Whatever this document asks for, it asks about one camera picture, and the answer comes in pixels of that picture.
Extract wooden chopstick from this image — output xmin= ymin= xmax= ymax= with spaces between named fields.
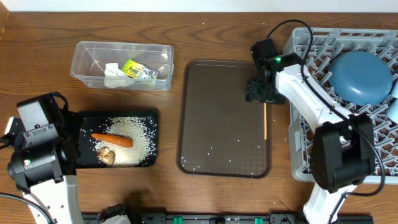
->
xmin=264 ymin=103 xmax=267 ymax=140

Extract brown food scrap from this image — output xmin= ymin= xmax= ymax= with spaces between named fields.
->
xmin=97 ymin=147 xmax=116 ymax=165

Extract pile of white rice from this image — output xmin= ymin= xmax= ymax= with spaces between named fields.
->
xmin=95 ymin=118 xmax=149 ymax=167

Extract orange carrot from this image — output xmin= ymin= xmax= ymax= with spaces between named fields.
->
xmin=91 ymin=133 xmax=133 ymax=148

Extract white tissue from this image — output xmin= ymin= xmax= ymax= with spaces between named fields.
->
xmin=104 ymin=63 xmax=134 ymax=88

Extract dark blue large bowl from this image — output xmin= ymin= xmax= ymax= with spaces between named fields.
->
xmin=328 ymin=51 xmax=392 ymax=106

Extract green foil snack wrapper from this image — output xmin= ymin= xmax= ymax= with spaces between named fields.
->
xmin=121 ymin=59 xmax=158 ymax=80

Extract light blue small bowl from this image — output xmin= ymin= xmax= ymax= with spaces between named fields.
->
xmin=386 ymin=99 xmax=398 ymax=123

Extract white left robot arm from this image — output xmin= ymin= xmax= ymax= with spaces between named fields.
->
xmin=1 ymin=92 xmax=83 ymax=223

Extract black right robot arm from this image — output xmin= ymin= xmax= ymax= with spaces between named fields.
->
xmin=246 ymin=39 xmax=375 ymax=223

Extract grey dishwasher rack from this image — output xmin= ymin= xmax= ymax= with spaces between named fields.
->
xmin=283 ymin=27 xmax=397 ymax=184

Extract black plastic tray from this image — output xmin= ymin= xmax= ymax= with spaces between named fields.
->
xmin=76 ymin=109 xmax=158 ymax=169

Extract brown serving tray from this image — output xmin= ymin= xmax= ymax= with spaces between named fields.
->
xmin=177 ymin=60 xmax=272 ymax=179

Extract clear plastic container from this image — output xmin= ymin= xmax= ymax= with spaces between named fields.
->
xmin=70 ymin=41 xmax=174 ymax=91

